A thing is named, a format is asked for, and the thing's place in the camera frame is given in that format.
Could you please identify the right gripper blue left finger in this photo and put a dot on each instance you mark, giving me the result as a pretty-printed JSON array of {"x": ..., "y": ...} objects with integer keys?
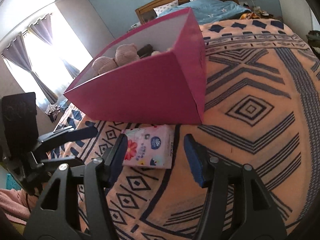
[{"x": 113, "y": 159}]

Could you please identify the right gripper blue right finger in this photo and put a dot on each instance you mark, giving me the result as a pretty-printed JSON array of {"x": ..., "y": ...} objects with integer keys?
[{"x": 198, "y": 161}]

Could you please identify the floral pink tissue pack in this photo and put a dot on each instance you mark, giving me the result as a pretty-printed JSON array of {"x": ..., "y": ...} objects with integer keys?
[{"x": 149, "y": 147}]

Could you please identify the pink knitted plush bear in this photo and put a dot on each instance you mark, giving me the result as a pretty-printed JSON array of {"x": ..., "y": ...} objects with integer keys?
[{"x": 125, "y": 54}]

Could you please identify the cream plush bear keychain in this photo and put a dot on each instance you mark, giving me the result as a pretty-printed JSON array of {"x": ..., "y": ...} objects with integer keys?
[{"x": 154, "y": 53}]

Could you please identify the pink sleeve left forearm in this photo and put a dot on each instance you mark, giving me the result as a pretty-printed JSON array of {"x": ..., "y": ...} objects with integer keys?
[{"x": 16, "y": 205}]

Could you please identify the left grey curtain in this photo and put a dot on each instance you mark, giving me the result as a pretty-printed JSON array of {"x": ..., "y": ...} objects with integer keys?
[{"x": 16, "y": 53}]

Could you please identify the grey curtain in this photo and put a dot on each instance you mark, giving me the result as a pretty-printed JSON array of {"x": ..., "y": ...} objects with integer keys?
[
  {"x": 16, "y": 53},
  {"x": 42, "y": 29}
]

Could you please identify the light blue duvet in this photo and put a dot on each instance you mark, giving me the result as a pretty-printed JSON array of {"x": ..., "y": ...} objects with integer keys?
[{"x": 210, "y": 11}]

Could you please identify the right grey curtain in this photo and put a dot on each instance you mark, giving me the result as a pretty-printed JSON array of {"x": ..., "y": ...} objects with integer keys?
[{"x": 42, "y": 29}]

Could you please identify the yellow bag on bed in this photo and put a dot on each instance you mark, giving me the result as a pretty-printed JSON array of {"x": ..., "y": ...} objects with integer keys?
[{"x": 249, "y": 16}]

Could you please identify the left white patterned pillow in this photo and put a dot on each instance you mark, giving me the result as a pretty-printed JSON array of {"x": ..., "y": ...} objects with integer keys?
[{"x": 163, "y": 8}]

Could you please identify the bedside table with clutter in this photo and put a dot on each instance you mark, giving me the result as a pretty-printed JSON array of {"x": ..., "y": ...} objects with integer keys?
[{"x": 262, "y": 13}]

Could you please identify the dark bag on floor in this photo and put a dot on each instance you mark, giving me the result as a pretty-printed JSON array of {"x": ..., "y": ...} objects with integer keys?
[{"x": 314, "y": 40}]

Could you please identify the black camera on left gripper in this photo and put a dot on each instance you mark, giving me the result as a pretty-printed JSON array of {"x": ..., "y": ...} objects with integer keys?
[{"x": 18, "y": 112}]

